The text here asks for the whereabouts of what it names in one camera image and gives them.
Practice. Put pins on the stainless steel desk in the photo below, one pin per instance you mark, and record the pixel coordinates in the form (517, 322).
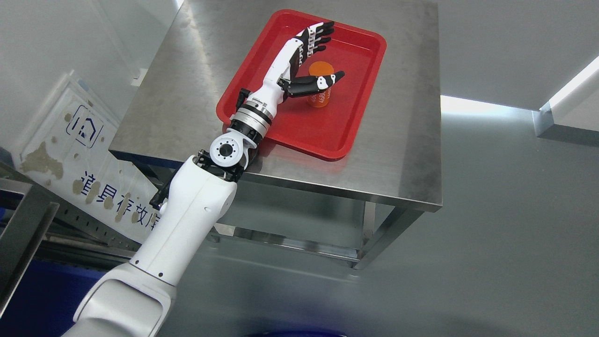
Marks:
(378, 139)

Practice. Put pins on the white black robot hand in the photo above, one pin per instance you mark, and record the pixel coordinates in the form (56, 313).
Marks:
(282, 80)

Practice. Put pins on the red plastic tray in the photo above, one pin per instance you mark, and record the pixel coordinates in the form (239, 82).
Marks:
(323, 124)

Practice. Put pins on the white sign board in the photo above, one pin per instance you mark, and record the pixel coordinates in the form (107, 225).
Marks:
(69, 155)

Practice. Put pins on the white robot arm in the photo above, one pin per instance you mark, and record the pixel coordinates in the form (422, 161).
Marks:
(135, 298)

